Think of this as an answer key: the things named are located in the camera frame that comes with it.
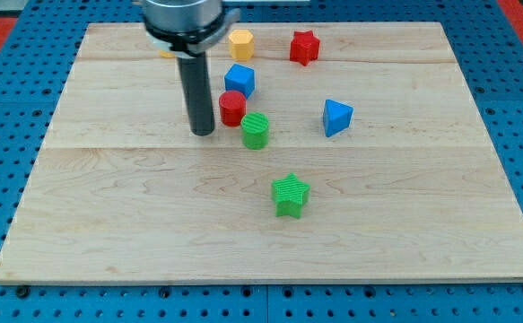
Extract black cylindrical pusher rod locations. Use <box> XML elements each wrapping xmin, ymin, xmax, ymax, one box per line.
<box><xmin>177</xmin><ymin>53</ymin><xmax>215</xmax><ymax>136</ymax></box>

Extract blue cube block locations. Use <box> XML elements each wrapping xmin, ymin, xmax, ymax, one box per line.
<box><xmin>224</xmin><ymin>64</ymin><xmax>256</xmax><ymax>99</ymax></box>

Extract yellow block behind arm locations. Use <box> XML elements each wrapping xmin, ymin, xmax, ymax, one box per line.
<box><xmin>158</xmin><ymin>49</ymin><xmax>176</xmax><ymax>58</ymax></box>

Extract red cylinder block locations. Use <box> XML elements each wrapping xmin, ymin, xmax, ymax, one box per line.
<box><xmin>218</xmin><ymin>90</ymin><xmax>247</xmax><ymax>127</ymax></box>

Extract yellow hexagon block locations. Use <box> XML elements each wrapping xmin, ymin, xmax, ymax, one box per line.
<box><xmin>228</xmin><ymin>29</ymin><xmax>255</xmax><ymax>61</ymax></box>

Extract green cylinder block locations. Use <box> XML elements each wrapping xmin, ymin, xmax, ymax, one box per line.
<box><xmin>240</xmin><ymin>112</ymin><xmax>270</xmax><ymax>150</ymax></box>

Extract red star block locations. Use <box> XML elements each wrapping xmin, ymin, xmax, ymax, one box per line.
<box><xmin>289</xmin><ymin>31</ymin><xmax>320</xmax><ymax>66</ymax></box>

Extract blue triangular prism block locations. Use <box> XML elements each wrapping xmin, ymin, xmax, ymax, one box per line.
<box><xmin>322</xmin><ymin>99</ymin><xmax>354</xmax><ymax>137</ymax></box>

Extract green star block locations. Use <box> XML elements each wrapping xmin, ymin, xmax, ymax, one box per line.
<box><xmin>271</xmin><ymin>173</ymin><xmax>310</xmax><ymax>219</ymax></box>

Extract light wooden board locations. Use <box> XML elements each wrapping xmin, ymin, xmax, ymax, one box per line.
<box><xmin>0</xmin><ymin>22</ymin><xmax>523</xmax><ymax>286</ymax></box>

